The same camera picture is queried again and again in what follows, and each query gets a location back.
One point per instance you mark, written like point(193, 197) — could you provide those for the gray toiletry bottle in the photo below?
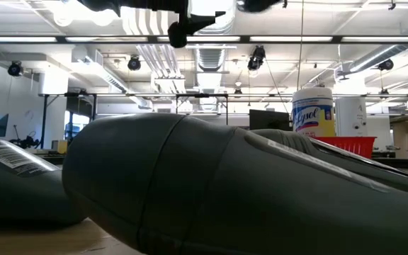
point(12, 191)
point(289, 140)
point(225, 195)

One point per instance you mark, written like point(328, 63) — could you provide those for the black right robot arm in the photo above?
point(257, 4)

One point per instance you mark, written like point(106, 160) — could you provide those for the Lysol wipes canister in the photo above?
point(314, 113)

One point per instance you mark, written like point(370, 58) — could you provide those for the yellow box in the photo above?
point(59, 147)

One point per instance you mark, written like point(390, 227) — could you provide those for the red plastic basket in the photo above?
point(349, 145)

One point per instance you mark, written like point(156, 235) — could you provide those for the black overhead frame beam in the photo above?
point(154, 39)

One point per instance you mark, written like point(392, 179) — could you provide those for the black ceiling-mounted camera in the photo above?
point(134, 63)
point(386, 64)
point(15, 69)
point(256, 58)

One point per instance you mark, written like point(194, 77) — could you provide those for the black background rig frame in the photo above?
point(44, 120)

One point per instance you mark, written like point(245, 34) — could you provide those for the silver ventilation duct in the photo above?
point(377, 56)

